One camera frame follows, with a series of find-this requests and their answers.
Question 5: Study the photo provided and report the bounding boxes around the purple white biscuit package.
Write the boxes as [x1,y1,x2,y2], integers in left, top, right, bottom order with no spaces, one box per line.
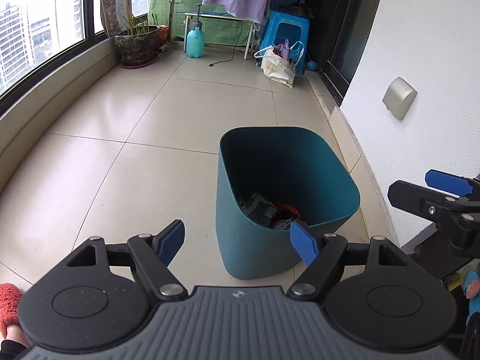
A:
[269,218,295,231]

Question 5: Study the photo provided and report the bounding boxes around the red mesh net bag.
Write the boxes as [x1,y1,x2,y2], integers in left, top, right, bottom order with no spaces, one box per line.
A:
[276,203,300,219]

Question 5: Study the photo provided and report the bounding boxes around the teal plastic trash bin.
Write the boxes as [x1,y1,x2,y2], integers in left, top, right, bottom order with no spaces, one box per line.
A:
[216,126,360,281]

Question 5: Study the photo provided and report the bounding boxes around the white snack wrapper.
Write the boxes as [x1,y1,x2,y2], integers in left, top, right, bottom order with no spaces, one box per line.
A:
[239,193,277,227]

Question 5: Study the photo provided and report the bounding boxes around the red fuzzy slipper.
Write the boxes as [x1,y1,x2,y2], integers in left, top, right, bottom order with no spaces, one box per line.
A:
[0,283,23,339]

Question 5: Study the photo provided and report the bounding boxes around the small blue ball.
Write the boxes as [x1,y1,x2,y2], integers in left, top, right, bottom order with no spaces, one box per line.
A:
[307,61,317,71]

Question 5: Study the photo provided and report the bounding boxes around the white tote bag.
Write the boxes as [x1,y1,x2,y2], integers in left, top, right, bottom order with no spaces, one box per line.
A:
[254,40,305,89]

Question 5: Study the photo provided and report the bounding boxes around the dark ceramic plant pot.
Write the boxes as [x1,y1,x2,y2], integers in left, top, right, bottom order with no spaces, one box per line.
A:
[114,26,159,68]

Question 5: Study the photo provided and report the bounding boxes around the blue plastic stool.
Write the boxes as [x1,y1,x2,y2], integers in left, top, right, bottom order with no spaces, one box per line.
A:
[259,10,310,75]

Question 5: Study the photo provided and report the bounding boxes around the small red flower pot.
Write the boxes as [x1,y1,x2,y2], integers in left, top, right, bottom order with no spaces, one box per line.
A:
[156,25,170,47]

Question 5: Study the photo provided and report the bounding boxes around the teal spray bottle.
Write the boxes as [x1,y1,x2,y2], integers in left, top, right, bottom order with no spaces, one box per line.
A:
[185,2,205,58]

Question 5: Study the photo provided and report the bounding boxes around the brown cardboard box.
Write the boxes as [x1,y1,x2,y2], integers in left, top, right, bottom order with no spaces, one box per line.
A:
[100,0,134,38]

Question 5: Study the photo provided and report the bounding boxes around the green checkered cloth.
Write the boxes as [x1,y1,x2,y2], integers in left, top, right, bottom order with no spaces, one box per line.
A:
[149,0,250,47]

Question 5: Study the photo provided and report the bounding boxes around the beige wall outlet cover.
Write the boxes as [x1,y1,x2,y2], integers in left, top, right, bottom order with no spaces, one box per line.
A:
[382,77,417,119]

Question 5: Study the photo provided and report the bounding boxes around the black power cable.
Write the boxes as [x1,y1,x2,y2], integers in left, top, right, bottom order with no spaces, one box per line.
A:
[208,20,245,68]

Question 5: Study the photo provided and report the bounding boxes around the black window frame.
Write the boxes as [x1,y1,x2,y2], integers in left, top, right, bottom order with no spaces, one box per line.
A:
[0,0,149,112]

